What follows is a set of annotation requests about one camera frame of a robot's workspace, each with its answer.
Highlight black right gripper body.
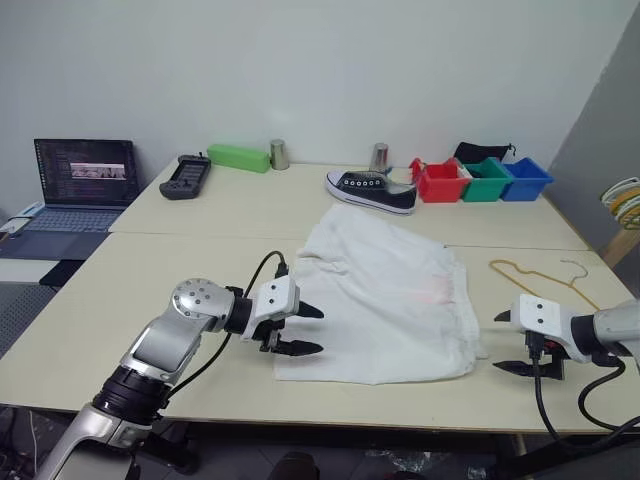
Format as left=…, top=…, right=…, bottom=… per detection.
left=522, top=332, right=569, bottom=381

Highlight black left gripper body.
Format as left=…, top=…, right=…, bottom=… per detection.
left=257, top=319, right=290, bottom=354

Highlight white shorts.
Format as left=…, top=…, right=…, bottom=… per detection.
left=273, top=203, right=489, bottom=386

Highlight tan wire hanger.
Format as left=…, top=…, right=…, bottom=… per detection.
left=488, top=258, right=601, bottom=314

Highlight green plastic bin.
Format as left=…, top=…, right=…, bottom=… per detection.
left=460, top=157, right=515, bottom=203

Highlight blue plastic bin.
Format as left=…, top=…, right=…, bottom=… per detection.
left=499, top=157, right=555, bottom=203

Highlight black white canvas sneaker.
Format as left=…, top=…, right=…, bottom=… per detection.
left=325, top=169, right=418, bottom=217

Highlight wooden stand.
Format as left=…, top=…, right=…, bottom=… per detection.
left=602, top=224, right=640, bottom=267

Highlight red plastic bin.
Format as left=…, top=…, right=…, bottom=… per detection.
left=408, top=158, right=474, bottom=204

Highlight metal cup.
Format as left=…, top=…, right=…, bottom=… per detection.
left=269, top=138, right=290, bottom=170
left=369, top=142, right=391, bottom=174

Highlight black cloth pouch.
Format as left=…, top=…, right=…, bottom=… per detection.
left=453, top=141, right=516, bottom=164

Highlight green rectangular box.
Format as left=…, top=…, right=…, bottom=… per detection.
left=206, top=143, right=271, bottom=174

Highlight black handheld controller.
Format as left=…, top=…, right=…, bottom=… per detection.
left=159, top=152, right=213, bottom=201

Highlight open blue laptop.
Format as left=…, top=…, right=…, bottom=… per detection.
left=22, top=138, right=141, bottom=234

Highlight small white box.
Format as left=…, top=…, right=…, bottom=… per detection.
left=7, top=199, right=46, bottom=234

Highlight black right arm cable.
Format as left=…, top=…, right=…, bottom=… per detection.
left=529, top=344, right=640, bottom=444

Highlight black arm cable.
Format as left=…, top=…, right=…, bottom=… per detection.
left=529, top=344, right=640, bottom=444
left=159, top=250, right=290, bottom=406

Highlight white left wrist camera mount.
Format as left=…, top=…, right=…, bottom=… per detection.
left=238, top=277, right=304, bottom=344

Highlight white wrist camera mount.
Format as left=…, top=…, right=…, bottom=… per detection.
left=509, top=293, right=589, bottom=364
left=238, top=277, right=304, bottom=344

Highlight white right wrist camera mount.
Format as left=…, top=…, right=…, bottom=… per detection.
left=509, top=293, right=589, bottom=364

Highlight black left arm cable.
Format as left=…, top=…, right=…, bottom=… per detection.
left=159, top=250, right=290, bottom=406

